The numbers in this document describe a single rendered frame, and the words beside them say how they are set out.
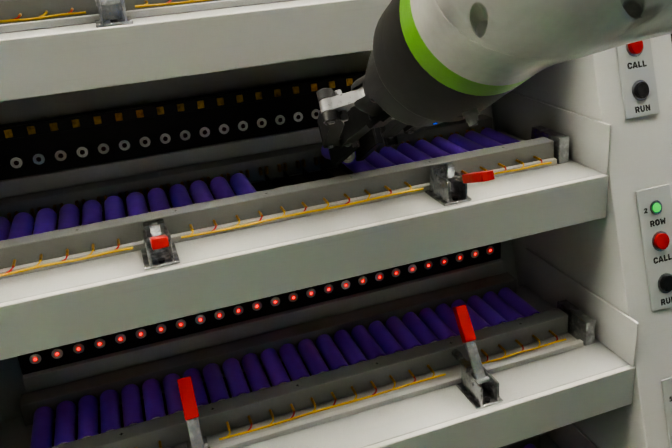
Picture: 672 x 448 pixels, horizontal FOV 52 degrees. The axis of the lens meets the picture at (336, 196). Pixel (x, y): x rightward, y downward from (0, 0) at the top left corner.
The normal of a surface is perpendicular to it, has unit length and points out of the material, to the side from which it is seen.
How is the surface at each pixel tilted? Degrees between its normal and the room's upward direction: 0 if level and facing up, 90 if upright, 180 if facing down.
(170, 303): 107
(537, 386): 17
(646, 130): 90
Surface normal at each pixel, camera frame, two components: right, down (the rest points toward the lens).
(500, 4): -0.57, 0.67
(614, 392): 0.33, 0.32
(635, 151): 0.29, 0.04
